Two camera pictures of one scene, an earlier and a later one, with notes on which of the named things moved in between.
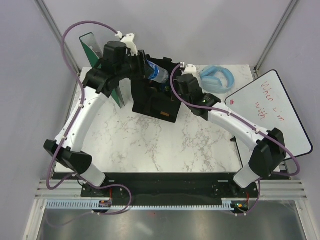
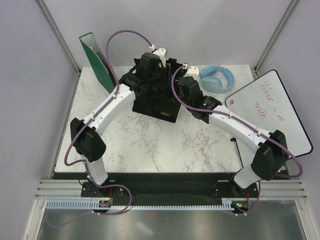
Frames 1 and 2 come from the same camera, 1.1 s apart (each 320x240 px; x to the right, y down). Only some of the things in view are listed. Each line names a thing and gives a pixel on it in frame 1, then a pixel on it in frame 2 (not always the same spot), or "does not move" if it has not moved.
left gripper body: x=138 y=66 → x=164 y=75
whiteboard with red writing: x=265 y=102 does not move
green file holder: x=95 y=54 does not move
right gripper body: x=176 y=87 does not move
